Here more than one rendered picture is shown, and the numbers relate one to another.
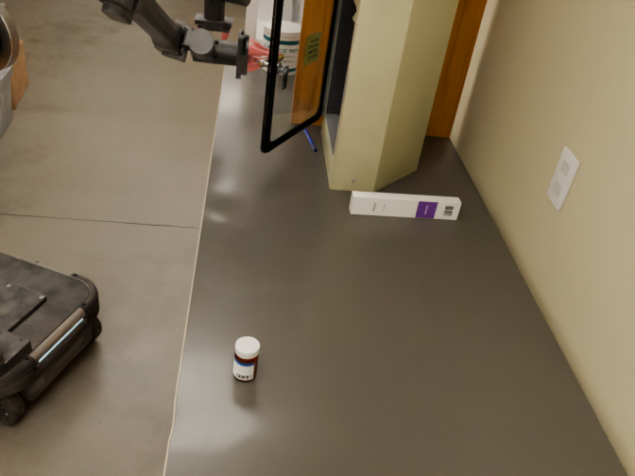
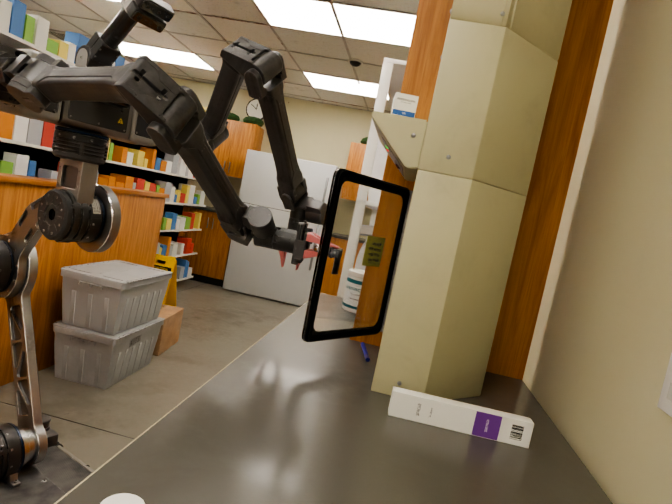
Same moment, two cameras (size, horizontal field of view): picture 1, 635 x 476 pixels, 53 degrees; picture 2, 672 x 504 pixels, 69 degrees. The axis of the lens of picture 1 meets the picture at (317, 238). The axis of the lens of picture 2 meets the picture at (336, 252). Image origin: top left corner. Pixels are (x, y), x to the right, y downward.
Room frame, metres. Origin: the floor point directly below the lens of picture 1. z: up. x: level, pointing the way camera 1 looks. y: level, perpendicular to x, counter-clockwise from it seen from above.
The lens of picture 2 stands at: (0.38, -0.17, 1.30)
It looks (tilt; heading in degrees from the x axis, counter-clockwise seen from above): 5 degrees down; 16
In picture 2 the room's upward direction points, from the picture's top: 11 degrees clockwise
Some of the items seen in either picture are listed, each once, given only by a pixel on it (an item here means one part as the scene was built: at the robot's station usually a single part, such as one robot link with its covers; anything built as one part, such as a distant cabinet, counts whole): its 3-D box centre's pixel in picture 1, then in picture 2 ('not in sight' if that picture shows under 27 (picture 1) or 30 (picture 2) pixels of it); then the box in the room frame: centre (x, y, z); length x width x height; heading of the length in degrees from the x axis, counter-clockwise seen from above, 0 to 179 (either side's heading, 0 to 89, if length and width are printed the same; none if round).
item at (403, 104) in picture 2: not in sight; (403, 110); (1.46, 0.06, 1.54); 0.05 x 0.05 x 0.06; 17
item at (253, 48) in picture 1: (259, 58); (318, 248); (1.51, 0.21, 1.20); 0.09 x 0.07 x 0.07; 99
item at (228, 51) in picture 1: (230, 53); (290, 241); (1.50, 0.28, 1.20); 0.07 x 0.07 x 0.10; 9
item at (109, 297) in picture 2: not in sight; (117, 295); (2.91, 1.93, 0.49); 0.60 x 0.42 x 0.33; 9
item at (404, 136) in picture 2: not in sight; (396, 151); (1.53, 0.07, 1.46); 0.32 x 0.12 x 0.10; 9
